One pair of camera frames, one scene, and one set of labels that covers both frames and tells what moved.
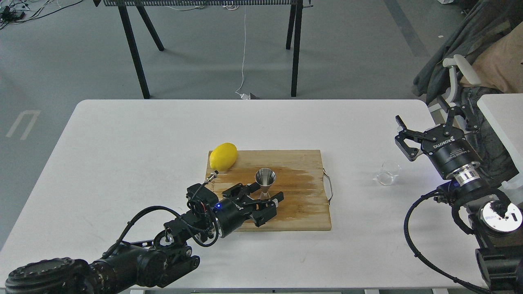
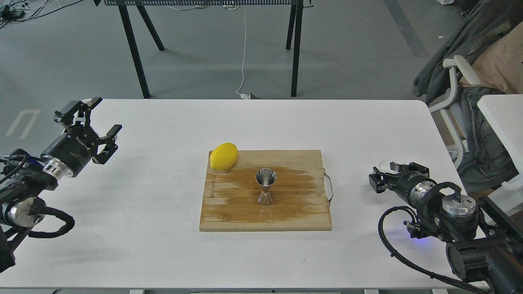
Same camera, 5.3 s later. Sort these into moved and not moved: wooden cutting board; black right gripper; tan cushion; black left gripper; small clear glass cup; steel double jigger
Moved: black left gripper; black right gripper
Not moved: small clear glass cup; tan cushion; wooden cutting board; steel double jigger
